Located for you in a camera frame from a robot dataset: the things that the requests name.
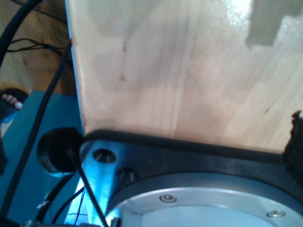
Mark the black round plug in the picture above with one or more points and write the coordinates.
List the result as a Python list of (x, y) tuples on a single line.
[(56, 151)]

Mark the person's foot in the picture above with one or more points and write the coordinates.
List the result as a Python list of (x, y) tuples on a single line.
[(10, 101)]

